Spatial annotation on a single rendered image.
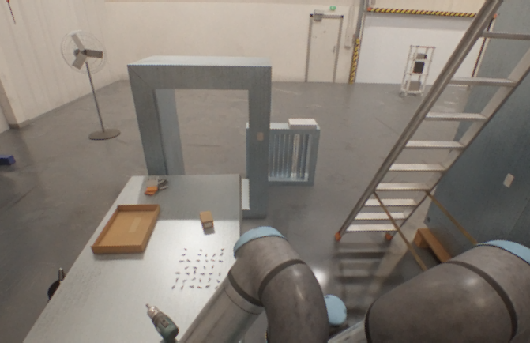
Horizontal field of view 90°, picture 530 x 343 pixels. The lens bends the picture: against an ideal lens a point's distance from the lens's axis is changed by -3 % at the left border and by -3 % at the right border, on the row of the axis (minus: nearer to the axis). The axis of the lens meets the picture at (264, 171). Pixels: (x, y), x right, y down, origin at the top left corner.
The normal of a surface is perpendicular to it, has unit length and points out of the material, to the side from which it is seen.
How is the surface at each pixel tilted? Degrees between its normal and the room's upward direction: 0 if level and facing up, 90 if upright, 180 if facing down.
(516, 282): 25
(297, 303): 41
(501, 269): 5
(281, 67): 90
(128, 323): 0
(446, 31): 90
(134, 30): 90
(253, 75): 90
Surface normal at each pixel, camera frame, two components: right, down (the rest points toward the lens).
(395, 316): -0.78, -0.48
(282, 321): -0.48, -0.10
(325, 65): 0.03, 0.48
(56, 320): 0.02, -0.88
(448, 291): -0.46, -0.73
